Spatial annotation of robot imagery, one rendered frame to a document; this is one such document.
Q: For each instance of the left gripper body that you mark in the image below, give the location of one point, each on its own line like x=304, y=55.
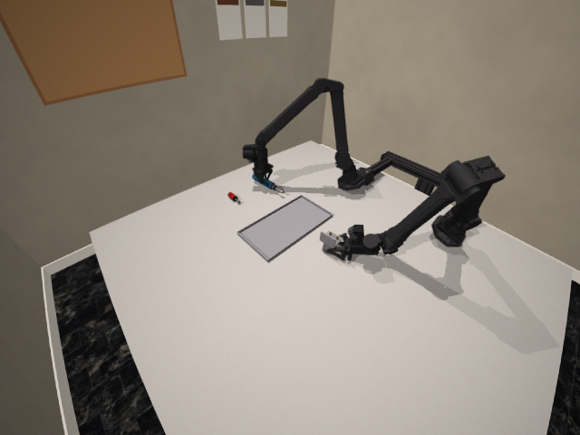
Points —
x=347, y=249

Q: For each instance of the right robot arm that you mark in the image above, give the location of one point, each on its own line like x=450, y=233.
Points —
x=343, y=159

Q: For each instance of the blue electric nut driver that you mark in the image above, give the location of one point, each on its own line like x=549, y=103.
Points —
x=269, y=184

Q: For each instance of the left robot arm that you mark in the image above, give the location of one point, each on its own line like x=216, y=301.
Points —
x=461, y=183

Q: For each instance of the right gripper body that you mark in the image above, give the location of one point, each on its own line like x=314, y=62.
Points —
x=263, y=168

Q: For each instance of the red-handled nut driver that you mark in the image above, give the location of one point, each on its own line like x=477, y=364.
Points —
x=233, y=197

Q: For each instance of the grey l-shaped bracket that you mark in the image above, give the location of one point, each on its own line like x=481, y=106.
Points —
x=329, y=240

